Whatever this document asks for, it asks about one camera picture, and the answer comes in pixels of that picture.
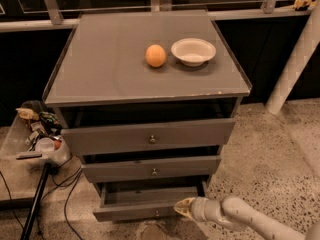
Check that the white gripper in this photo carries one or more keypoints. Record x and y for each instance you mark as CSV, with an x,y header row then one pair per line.
x,y
199,209

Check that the grey bottom drawer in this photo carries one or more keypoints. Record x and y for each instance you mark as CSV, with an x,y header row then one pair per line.
x,y
147,199

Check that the grey drawer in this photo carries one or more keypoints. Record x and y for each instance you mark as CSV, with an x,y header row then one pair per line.
x,y
151,169
147,199
146,137

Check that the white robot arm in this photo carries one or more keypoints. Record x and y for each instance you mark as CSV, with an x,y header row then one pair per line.
x,y
235,214

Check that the grey middle drawer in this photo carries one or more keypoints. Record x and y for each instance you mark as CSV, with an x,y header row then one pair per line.
x,y
151,169

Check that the grey drawer cabinet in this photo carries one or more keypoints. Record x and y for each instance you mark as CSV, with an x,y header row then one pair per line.
x,y
103,79

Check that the grey top drawer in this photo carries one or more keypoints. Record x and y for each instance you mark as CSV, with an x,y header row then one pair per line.
x,y
146,137

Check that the black tripod leg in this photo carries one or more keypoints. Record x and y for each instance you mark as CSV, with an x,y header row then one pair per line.
x,y
27,229

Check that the white cup in bin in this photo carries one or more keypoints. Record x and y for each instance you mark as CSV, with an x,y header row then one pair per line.
x,y
45,145

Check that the orange fruit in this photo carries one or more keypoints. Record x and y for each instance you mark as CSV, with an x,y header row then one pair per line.
x,y
155,56

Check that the white paper bowl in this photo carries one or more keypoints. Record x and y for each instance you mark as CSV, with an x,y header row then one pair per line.
x,y
193,52

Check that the green snack bag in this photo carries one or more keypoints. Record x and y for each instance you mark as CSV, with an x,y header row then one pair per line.
x,y
50,120

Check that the white diagonal pole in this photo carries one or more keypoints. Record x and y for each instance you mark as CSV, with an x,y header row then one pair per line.
x,y
299,57

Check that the metal window rail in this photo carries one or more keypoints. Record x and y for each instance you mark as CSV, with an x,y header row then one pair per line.
x,y
38,25

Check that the yellow clamp on rail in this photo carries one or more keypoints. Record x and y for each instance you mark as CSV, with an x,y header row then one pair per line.
x,y
301,5

